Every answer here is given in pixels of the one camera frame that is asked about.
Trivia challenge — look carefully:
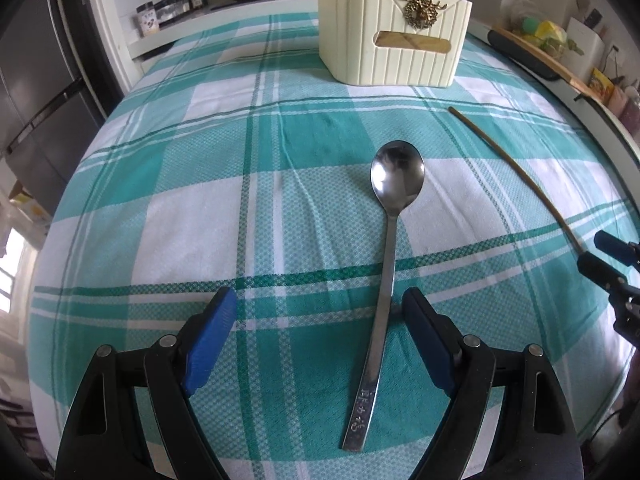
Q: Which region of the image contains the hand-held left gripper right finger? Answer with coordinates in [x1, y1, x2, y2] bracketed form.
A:
[401, 287, 586, 480]

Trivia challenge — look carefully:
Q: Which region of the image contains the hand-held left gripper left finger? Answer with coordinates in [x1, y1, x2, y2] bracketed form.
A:
[54, 287, 239, 480]

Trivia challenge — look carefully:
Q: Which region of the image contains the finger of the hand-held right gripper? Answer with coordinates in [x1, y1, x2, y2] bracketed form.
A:
[594, 230, 640, 266]
[576, 252, 630, 293]

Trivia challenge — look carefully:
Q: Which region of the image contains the wooden chopstick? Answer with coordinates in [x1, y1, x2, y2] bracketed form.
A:
[447, 106, 587, 258]

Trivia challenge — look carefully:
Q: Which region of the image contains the steel spoon large bowl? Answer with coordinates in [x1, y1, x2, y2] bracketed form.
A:
[341, 140, 426, 453]

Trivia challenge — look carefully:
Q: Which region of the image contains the cream ribbed utensil holder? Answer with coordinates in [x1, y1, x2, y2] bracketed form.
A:
[317, 0, 474, 87]

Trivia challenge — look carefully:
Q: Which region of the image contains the teal white checked tablecloth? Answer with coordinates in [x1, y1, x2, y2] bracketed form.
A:
[27, 0, 638, 480]

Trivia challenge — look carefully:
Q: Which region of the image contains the pink container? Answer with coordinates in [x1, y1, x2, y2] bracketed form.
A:
[607, 85, 640, 131]

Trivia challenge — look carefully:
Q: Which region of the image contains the yellow printed packet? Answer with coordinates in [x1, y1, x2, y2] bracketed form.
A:
[589, 67, 617, 101]

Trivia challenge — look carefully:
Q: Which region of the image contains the wooden tray with items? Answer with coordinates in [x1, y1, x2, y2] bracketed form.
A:
[492, 25, 596, 98]

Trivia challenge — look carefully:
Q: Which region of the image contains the yellow green cloth bundle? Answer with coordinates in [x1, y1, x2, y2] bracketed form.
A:
[510, 12, 583, 58]

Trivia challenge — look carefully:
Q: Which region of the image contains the cardboard box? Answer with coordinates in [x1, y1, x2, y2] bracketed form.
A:
[7, 180, 53, 226]

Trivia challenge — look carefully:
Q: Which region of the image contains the grey steel refrigerator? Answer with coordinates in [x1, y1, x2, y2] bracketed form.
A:
[0, 0, 108, 216]

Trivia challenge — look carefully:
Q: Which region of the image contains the spice jar white label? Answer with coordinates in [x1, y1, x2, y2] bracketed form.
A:
[135, 4, 160, 38]

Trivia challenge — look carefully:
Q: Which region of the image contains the clear seasoning box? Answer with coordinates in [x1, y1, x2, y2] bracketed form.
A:
[152, 0, 193, 23]

